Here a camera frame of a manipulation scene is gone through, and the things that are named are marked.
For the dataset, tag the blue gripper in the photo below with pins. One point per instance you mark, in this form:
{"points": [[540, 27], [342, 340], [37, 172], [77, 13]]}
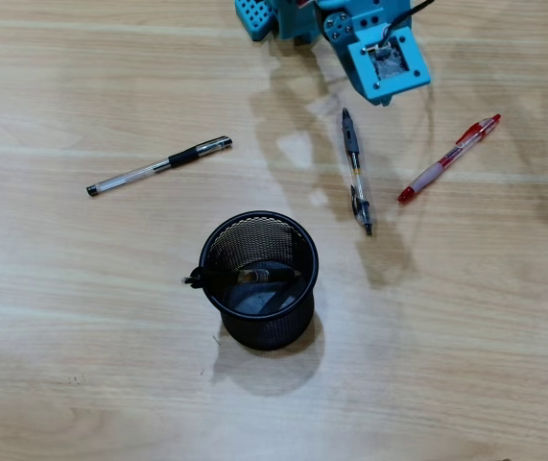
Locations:
{"points": [[340, 28]]}

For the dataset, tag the grey grip clear pen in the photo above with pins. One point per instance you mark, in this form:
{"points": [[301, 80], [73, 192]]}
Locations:
{"points": [[352, 144]]}

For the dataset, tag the red retractable pen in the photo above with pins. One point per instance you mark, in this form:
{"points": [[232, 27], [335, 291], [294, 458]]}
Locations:
{"points": [[427, 178]]}

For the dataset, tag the capped clear gel pen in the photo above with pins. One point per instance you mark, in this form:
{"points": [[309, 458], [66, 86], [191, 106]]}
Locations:
{"points": [[149, 168]]}

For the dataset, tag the black retractable pen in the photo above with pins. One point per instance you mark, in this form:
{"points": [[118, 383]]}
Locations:
{"points": [[254, 277]]}

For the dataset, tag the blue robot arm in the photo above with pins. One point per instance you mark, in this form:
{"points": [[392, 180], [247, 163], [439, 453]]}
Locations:
{"points": [[297, 21]]}

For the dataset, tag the black mesh pen holder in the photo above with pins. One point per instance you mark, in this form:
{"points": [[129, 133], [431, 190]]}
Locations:
{"points": [[264, 336]]}

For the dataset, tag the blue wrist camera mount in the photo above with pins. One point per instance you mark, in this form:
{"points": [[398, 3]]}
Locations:
{"points": [[388, 62]]}

